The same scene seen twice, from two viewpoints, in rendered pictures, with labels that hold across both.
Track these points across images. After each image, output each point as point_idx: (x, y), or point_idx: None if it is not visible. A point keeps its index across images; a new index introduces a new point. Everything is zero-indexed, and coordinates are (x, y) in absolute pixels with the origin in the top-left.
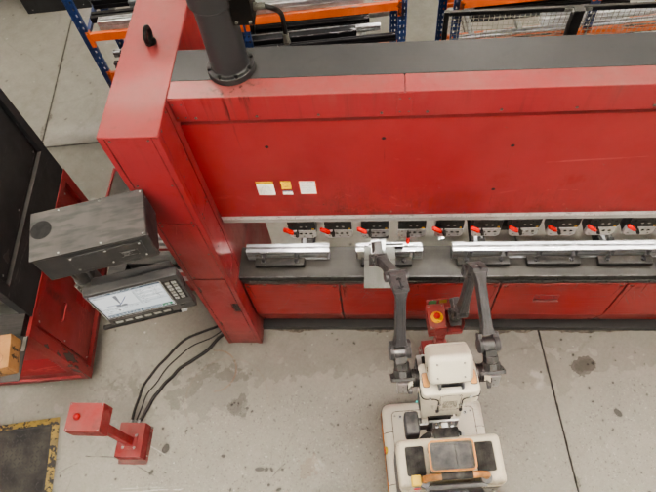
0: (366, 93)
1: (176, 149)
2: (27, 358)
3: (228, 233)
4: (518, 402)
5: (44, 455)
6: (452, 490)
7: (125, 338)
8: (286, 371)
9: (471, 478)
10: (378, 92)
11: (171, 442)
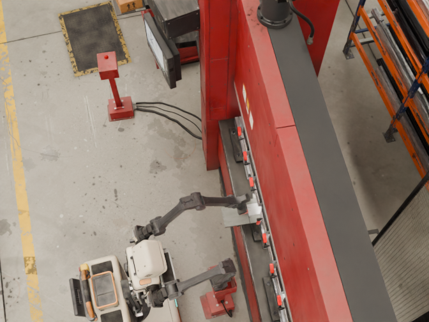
0: (269, 103)
1: (218, 11)
2: None
3: (234, 95)
4: None
5: None
6: (80, 292)
7: (192, 81)
8: (188, 193)
9: (94, 310)
10: (271, 110)
11: (125, 131)
